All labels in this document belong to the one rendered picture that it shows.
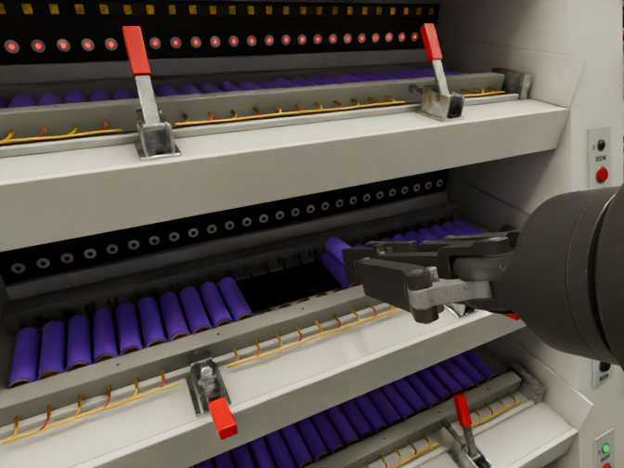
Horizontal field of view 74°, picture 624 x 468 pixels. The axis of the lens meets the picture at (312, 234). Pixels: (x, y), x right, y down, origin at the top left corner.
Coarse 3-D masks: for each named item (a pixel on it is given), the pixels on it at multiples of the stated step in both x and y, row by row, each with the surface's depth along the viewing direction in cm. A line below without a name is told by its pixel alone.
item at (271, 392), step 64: (192, 256) 46; (320, 256) 52; (384, 320) 42; (448, 320) 42; (512, 320) 46; (0, 384) 34; (256, 384) 35; (320, 384) 36; (384, 384) 40; (0, 448) 29; (64, 448) 30; (128, 448) 30; (192, 448) 32
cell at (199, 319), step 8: (192, 288) 43; (184, 296) 42; (192, 296) 41; (184, 304) 41; (192, 304) 40; (200, 304) 41; (192, 312) 39; (200, 312) 39; (192, 320) 39; (200, 320) 38; (208, 320) 39; (192, 328) 38; (200, 328) 38
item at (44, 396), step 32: (352, 288) 42; (256, 320) 38; (288, 320) 38; (320, 320) 40; (160, 352) 34; (192, 352) 35; (224, 352) 37; (32, 384) 31; (64, 384) 31; (96, 384) 32; (128, 384) 34; (0, 416) 30; (32, 416) 31
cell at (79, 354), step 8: (72, 320) 38; (80, 320) 38; (88, 320) 39; (72, 328) 37; (80, 328) 37; (88, 328) 38; (72, 336) 36; (80, 336) 36; (88, 336) 37; (72, 344) 36; (80, 344) 36; (88, 344) 36; (72, 352) 35; (80, 352) 35; (88, 352) 35; (72, 360) 34; (80, 360) 34; (88, 360) 35
